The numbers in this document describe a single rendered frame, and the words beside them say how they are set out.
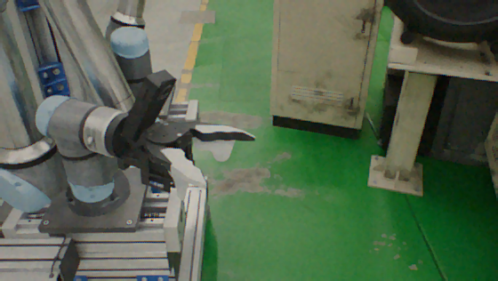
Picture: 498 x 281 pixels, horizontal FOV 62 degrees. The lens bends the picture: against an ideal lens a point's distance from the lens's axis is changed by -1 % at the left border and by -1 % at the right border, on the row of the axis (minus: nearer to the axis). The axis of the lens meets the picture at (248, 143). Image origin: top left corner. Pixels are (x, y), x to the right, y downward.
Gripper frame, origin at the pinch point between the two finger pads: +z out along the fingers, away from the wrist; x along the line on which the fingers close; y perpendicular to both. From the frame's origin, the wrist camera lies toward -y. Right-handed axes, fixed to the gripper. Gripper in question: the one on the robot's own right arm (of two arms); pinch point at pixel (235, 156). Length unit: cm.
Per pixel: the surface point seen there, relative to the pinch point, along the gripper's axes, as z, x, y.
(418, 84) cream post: 19, -147, 30
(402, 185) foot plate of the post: 24, -153, 85
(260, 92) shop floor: -84, -216, 78
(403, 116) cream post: 16, -149, 47
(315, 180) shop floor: -18, -140, 88
